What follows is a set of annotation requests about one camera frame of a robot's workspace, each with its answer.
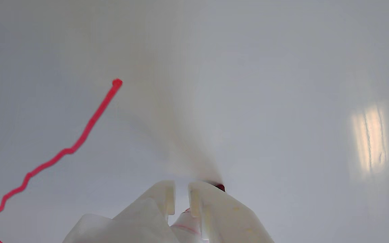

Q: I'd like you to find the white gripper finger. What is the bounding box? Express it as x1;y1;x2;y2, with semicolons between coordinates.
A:
188;181;276;243
63;180;176;243

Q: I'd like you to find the red whiteboard marker pen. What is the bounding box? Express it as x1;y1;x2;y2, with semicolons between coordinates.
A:
169;183;226;243

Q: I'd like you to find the white whiteboard with metal frame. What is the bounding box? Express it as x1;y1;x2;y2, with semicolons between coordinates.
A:
0;0;389;243

